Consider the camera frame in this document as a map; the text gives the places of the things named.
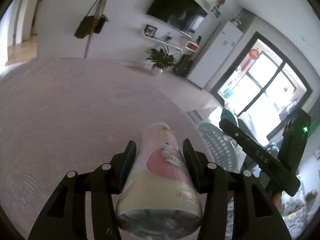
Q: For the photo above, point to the brown hanging bag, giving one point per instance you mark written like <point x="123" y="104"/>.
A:
<point x="86" y="24"/>

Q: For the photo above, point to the white wall shelf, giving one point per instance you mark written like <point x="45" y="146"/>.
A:
<point x="167" y="44"/>

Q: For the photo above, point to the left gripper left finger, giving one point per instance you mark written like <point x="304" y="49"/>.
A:
<point x="127" y="159"/>

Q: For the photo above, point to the glass balcony door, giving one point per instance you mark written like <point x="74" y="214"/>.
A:
<point x="263" y="83"/>

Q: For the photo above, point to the right hand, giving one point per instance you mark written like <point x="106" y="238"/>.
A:
<point x="277" y="200"/>

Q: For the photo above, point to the pink white bottle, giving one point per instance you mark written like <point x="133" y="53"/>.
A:
<point x="159" y="200"/>

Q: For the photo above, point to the red box shelf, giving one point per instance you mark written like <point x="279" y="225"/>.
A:
<point x="191" y="46"/>

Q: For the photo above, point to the white refrigerator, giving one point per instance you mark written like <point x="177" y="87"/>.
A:
<point x="215" y="55"/>

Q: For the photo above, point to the black wall television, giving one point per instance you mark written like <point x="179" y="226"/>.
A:
<point x="183" y="15"/>

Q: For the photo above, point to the black hanging bag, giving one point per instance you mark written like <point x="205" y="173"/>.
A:
<point x="100" y="24"/>

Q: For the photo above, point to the potted green plant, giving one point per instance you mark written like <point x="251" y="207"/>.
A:
<point x="161" y="60"/>

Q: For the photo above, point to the framed butterfly picture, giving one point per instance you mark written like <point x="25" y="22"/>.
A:
<point x="150" y="31"/>

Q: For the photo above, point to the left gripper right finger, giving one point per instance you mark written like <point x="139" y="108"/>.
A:
<point x="196" y="163"/>

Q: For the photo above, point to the light green plastic basket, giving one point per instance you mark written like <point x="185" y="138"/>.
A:
<point x="222" y="150"/>

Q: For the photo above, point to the pink tablecloth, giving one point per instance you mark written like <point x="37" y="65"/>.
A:
<point x="71" y="114"/>

